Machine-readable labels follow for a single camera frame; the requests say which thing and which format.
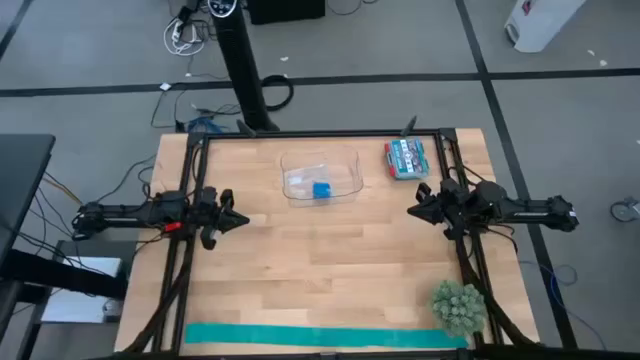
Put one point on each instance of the teal elastic bandage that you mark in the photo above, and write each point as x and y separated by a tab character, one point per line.
325	336

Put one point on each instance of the white grey box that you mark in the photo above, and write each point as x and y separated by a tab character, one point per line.
80	305

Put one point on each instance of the black metal table frame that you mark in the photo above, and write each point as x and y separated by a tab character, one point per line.
325	134

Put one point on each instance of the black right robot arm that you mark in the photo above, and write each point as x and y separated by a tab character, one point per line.
530	207

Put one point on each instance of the teal white first aid kit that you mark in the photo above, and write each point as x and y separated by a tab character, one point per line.
407	159

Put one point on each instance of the green artificial plant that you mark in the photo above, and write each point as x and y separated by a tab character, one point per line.
459	309

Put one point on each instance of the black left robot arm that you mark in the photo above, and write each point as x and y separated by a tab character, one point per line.
125	212

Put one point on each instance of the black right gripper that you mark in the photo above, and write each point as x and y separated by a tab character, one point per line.
452	207

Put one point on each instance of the clear plastic bin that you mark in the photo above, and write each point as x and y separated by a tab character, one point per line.
345	165

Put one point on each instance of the black desk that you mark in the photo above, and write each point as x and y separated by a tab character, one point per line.
25	175

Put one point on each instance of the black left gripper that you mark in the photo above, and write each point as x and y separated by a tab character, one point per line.
210	215

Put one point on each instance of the black box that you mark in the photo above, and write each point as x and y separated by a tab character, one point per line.
285	10

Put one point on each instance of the blue bandage roll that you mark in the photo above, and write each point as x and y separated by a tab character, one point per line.
321	191

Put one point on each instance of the grey caster wheel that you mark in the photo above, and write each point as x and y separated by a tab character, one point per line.
622	212

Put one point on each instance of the white floor appliance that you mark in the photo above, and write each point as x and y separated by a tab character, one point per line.
542	22

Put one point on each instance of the black tower fan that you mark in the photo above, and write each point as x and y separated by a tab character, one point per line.
242	65

